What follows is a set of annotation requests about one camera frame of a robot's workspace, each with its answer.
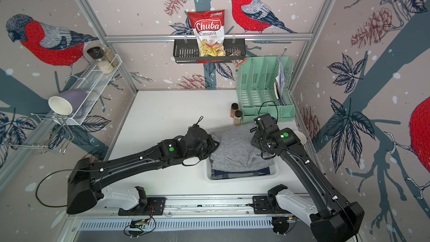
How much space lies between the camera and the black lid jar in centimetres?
80

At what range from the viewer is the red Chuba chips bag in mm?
811

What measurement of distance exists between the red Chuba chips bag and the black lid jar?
48cm
